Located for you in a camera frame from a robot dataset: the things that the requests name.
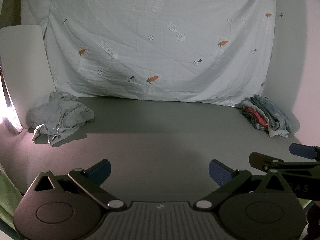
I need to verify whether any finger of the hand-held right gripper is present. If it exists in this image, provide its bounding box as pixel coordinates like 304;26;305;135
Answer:
249;152;320;174
289;143;320;160

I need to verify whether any grey garment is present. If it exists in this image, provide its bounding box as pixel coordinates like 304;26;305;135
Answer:
26;91;95;147

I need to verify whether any carrot print bed sheet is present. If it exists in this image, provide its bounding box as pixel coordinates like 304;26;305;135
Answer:
21;0;277;103

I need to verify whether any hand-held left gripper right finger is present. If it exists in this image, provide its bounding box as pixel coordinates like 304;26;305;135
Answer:
196;159;299;209

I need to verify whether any green cloth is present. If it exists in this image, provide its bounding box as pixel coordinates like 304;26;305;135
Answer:
0;164;24;232

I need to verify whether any white rounded panel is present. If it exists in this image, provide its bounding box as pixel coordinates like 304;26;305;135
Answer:
0;24;57;130

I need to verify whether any stack of folded clothes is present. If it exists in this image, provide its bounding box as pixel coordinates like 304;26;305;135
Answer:
240;94;295;138

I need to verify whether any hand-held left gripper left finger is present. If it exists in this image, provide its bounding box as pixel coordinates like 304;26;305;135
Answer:
21;159;125;209

